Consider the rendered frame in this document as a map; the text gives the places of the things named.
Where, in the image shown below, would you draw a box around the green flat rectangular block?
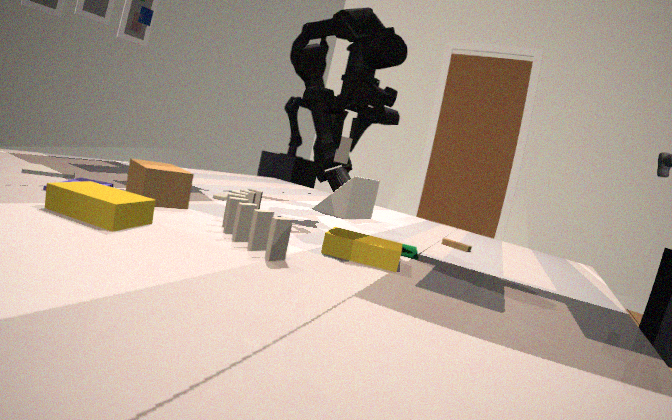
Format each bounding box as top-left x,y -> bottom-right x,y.
401,244 -> 418,260

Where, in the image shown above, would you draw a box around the purple flat rectangular block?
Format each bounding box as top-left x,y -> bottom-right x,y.
43,177 -> 113,191

